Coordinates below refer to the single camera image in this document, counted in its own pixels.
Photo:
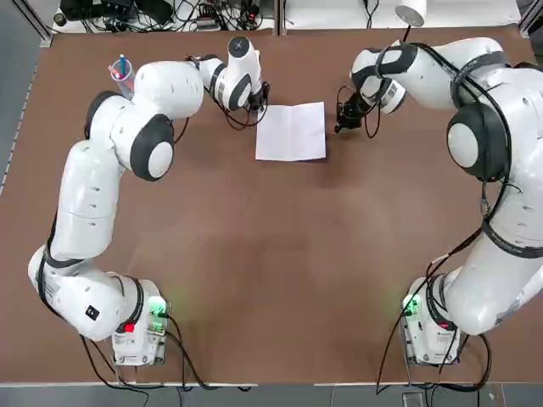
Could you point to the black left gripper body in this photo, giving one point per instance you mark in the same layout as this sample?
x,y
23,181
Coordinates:
x,y
259,102

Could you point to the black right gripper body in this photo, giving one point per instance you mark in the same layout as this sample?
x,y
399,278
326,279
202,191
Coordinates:
x,y
356,109

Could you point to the white A4 paper sheet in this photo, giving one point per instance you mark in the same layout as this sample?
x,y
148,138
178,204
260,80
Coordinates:
x,y
292,131

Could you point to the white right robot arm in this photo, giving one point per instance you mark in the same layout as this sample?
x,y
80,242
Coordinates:
x,y
488,85

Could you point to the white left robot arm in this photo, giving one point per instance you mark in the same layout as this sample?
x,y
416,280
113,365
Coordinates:
x,y
89,203

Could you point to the white desk lamp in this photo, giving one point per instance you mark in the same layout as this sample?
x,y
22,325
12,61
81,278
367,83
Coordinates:
x,y
410,10

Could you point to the clear pen holder cup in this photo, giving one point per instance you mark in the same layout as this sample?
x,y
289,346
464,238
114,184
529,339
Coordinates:
x,y
125,85

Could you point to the blue pen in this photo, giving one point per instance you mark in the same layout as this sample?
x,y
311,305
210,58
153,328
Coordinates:
x,y
123,65

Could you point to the orange pen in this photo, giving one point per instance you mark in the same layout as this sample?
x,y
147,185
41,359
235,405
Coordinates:
x,y
113,70

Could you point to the black electronic device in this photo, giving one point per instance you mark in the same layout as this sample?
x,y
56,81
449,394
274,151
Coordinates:
x,y
97,8

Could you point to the table divider post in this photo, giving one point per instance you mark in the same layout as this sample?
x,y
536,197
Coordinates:
x,y
278,17

